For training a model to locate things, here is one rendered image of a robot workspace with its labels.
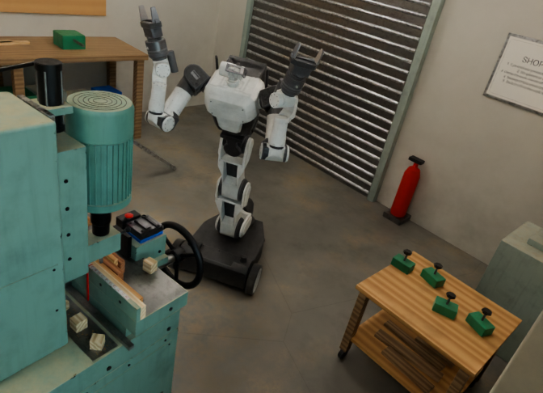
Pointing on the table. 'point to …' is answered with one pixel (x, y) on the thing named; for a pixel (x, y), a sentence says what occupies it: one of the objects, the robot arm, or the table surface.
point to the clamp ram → (124, 242)
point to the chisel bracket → (103, 244)
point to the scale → (109, 282)
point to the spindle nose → (100, 223)
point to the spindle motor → (104, 146)
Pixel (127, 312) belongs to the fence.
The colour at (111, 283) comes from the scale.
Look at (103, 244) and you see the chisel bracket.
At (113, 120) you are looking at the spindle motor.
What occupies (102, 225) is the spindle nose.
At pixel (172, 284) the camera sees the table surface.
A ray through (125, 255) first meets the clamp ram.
